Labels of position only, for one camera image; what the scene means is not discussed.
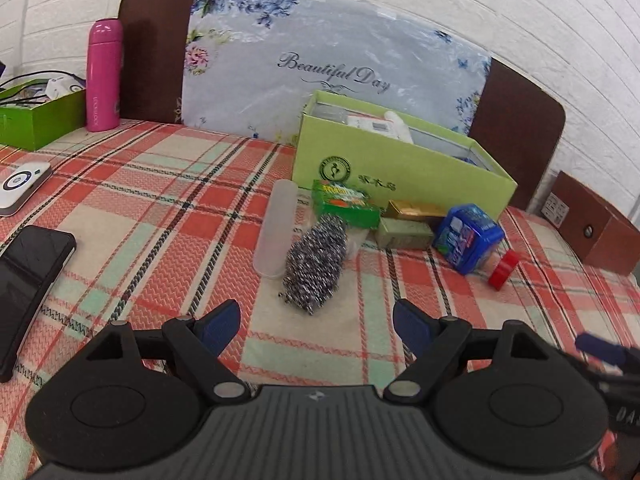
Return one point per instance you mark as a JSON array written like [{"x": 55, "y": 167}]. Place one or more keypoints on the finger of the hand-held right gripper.
[
  {"x": 605, "y": 349},
  {"x": 617, "y": 382}
]

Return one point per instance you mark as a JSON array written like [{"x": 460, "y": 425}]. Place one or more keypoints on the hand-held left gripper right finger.
[{"x": 412, "y": 325}]

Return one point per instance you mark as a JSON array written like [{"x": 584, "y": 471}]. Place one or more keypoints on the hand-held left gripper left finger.
[{"x": 220, "y": 322}]

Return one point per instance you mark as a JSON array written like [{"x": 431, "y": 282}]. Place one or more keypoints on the small tan cardboard box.
[{"x": 405, "y": 234}]

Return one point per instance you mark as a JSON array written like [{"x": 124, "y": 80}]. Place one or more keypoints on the blue gum container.
[{"x": 467, "y": 240}]

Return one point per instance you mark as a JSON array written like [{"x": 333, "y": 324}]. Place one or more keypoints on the red bottle cap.
[{"x": 502, "y": 272}]

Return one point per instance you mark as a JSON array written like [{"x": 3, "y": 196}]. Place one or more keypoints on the clear plastic tube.
[{"x": 275, "y": 230}]

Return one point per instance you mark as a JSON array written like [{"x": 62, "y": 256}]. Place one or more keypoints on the steel wool scourer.
[{"x": 315, "y": 260}]

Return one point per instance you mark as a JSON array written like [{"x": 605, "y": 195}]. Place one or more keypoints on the gold box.
[{"x": 415, "y": 208}]

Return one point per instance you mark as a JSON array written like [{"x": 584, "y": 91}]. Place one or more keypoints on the green printed box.
[{"x": 345, "y": 205}]

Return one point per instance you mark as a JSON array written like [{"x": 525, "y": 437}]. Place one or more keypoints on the light green cardboard box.
[{"x": 400, "y": 170}]

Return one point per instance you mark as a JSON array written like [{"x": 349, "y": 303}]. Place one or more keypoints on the white yellow medicine box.
[{"x": 400, "y": 127}]

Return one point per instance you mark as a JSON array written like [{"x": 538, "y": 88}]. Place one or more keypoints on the white barcode box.
[{"x": 370, "y": 124}]

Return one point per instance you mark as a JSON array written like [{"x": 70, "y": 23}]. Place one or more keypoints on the brown cardboard box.
[{"x": 600, "y": 230}]

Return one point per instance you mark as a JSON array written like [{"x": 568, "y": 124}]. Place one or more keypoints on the plaid tablecloth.
[{"x": 150, "y": 200}]

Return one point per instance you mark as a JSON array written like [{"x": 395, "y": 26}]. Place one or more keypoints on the black phone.
[{"x": 30, "y": 270}]

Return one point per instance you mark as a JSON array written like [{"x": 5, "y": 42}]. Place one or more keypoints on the brown wooden chair back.
[
  {"x": 150, "y": 50},
  {"x": 520, "y": 120}
]

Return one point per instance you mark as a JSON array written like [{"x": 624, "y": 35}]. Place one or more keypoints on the white round-button device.
[{"x": 20, "y": 182}]

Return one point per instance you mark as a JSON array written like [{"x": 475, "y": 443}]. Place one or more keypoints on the pink thermos bottle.
[{"x": 104, "y": 80}]

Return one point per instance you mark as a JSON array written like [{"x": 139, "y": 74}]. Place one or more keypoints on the small green box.
[{"x": 40, "y": 122}]

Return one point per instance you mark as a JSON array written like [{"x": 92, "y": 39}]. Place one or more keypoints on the floral packaged bedding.
[{"x": 325, "y": 35}]

